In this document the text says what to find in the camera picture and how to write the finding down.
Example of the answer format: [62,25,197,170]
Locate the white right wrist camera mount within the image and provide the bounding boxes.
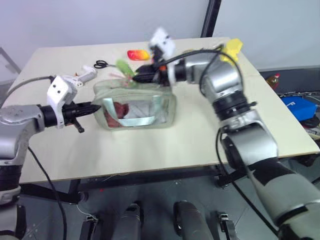
[148,26,176,87]

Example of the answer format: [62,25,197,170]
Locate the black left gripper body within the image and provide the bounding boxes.
[60,102,85,134]

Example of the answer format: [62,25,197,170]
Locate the black upright post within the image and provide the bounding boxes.
[200,0,223,39]

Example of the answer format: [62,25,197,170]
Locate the dark rounded shape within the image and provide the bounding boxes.
[116,203,145,240]
[173,199,215,240]

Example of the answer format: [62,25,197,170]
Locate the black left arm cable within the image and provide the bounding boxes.
[26,145,68,240]

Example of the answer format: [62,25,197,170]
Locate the black handled scissors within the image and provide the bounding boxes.
[93,60,117,70]

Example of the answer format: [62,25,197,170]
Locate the red and yellow oblong object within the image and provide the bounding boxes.
[127,49,151,62]

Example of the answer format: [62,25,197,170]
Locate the grey left arm cable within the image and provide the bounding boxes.
[6,75,55,100]

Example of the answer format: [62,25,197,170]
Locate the blue box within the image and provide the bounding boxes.
[281,96,319,123]

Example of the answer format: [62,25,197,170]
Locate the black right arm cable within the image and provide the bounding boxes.
[215,126,280,235]

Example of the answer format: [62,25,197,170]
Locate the white plastic tool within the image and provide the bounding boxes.
[72,64,98,89]

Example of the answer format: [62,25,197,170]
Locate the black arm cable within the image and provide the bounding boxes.
[26,145,68,240]
[215,126,280,235]

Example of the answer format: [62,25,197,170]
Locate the green pouch with clear window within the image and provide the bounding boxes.
[93,79,177,131]

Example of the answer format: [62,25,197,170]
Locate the black strap with buckle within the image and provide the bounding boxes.
[215,211,237,240]
[79,214,104,240]

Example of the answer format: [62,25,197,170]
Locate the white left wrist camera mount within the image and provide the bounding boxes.
[46,75,79,130]

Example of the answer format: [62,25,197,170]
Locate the yellow plastic object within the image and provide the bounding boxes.
[219,38,244,64]

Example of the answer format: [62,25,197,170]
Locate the yellow oil bottle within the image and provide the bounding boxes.
[265,72,281,89]

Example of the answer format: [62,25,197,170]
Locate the black table frame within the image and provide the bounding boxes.
[19,156,318,205]

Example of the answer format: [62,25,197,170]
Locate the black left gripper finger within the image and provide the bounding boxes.
[76,102,101,110]
[76,108,101,117]

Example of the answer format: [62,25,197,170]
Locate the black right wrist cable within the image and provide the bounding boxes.
[159,44,244,83]

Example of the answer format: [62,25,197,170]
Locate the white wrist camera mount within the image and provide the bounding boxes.
[148,26,176,87]
[46,75,79,130]

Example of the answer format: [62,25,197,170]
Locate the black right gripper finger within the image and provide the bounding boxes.
[131,73,154,84]
[135,64,155,75]

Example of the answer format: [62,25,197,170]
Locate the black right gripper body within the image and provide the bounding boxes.
[150,47,172,86]

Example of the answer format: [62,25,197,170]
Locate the grey metal frame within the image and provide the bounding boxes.
[0,46,22,76]

